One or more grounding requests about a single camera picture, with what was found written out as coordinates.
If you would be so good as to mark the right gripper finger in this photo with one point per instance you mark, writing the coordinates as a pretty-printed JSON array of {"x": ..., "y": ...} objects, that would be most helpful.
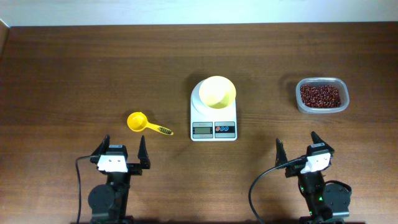
[
  {"x": 281, "y": 158},
  {"x": 316, "y": 138}
]

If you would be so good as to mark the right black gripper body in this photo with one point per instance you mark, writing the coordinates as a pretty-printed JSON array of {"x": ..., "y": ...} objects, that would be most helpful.
[{"x": 293, "y": 171}]

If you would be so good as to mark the yellow plastic bowl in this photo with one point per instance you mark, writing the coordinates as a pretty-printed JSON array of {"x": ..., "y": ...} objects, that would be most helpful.
[{"x": 217, "y": 92}]

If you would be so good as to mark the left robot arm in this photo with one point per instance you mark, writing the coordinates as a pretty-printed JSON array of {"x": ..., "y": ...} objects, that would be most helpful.
[{"x": 108, "y": 202}]

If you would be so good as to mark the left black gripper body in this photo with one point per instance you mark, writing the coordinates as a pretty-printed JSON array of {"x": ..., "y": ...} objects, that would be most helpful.
[{"x": 134, "y": 166}]

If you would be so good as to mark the clear plastic container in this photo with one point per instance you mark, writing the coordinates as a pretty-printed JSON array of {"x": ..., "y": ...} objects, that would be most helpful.
[{"x": 322, "y": 81}]

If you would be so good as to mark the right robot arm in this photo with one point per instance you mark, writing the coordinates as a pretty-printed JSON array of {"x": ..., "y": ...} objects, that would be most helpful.
[{"x": 327, "y": 201}]

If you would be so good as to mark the red beans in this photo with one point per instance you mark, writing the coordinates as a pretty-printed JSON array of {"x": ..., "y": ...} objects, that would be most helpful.
[{"x": 324, "y": 96}]

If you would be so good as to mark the yellow measuring scoop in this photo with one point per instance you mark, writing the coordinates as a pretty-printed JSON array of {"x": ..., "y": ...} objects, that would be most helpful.
[{"x": 138, "y": 122}]

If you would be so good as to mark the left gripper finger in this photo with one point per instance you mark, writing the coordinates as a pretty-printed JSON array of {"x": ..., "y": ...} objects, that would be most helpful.
[
  {"x": 143, "y": 155},
  {"x": 103, "y": 147}
]

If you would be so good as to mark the white digital kitchen scale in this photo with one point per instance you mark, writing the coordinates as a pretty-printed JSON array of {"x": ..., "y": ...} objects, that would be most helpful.
[{"x": 210, "y": 124}]

